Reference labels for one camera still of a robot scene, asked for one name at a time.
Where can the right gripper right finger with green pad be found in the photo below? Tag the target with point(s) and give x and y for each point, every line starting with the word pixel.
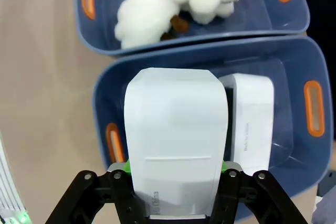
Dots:
pixel 252 203

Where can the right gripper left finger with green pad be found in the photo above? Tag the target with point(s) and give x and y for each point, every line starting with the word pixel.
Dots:
pixel 86 203

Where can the white digital clock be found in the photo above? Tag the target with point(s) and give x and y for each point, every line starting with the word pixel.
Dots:
pixel 253 119
pixel 176 119

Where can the white plush sheep brown ears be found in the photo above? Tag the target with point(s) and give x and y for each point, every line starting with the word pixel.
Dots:
pixel 144 22

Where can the large blue plastic basket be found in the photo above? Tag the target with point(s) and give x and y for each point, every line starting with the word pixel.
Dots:
pixel 296 119

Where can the white ridged device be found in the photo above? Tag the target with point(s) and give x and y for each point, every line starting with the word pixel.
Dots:
pixel 10 190

